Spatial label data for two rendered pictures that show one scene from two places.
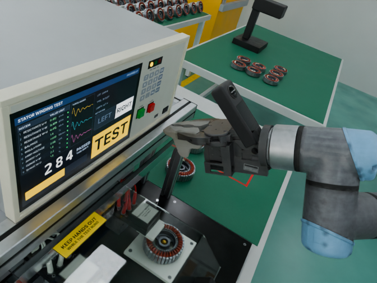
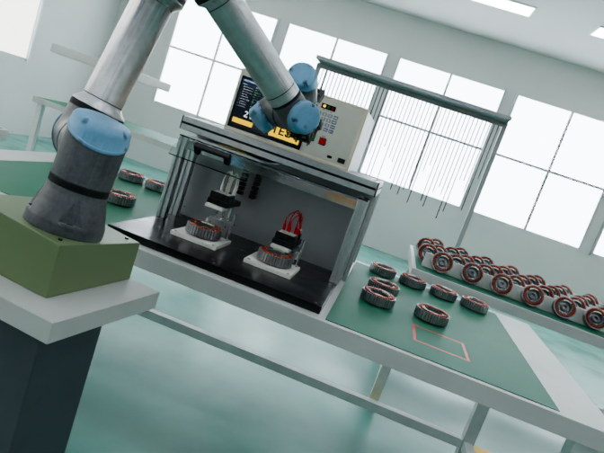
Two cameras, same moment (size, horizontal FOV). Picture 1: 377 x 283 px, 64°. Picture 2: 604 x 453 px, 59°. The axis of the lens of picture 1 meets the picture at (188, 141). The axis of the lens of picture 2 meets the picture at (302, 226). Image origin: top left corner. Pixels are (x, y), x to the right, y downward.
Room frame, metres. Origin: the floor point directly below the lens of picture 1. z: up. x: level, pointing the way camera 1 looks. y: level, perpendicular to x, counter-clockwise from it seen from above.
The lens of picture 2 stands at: (0.30, -1.62, 1.16)
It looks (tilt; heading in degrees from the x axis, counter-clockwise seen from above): 9 degrees down; 81
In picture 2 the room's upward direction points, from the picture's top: 19 degrees clockwise
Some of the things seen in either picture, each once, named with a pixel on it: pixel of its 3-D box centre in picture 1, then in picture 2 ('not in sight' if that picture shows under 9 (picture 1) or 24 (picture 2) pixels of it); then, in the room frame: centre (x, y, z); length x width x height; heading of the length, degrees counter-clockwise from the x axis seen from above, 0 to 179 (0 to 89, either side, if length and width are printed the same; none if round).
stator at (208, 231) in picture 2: not in sight; (203, 229); (0.29, 0.05, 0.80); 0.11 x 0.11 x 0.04
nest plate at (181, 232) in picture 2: not in sight; (201, 237); (0.29, 0.05, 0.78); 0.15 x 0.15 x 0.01; 72
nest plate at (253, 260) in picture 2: not in sight; (272, 264); (0.52, -0.02, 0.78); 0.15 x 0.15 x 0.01; 72
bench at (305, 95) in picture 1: (260, 94); not in sight; (2.73, -0.51, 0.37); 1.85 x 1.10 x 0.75; 162
